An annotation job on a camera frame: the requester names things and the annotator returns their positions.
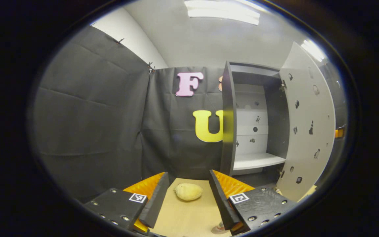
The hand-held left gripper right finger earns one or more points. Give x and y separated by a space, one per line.
219 200

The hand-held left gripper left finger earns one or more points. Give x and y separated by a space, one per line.
158 200

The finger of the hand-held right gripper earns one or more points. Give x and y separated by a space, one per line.
339 132

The grey cabinet door with stickers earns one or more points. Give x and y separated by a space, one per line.
303 108

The dark grey cabinet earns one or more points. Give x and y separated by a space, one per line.
276 125

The white cabinet shelf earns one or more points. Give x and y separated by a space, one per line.
258 161

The metal door hinge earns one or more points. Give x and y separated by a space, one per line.
280 172
282 86

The beige potato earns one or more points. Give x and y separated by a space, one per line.
188 192

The small ceiling light panel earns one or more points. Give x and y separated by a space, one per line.
314 50

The black backdrop cloth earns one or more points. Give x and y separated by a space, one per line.
94 115

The metal cloth clip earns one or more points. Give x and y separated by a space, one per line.
119 41
151 67

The large ceiling light panel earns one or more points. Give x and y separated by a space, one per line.
222 13

